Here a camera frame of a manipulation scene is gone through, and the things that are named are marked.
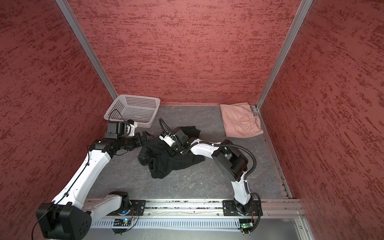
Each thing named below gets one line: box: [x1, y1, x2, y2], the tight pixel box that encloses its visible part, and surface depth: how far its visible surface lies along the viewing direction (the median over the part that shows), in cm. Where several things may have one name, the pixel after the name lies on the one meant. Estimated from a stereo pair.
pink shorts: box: [219, 102, 264, 139], surface depth 109 cm
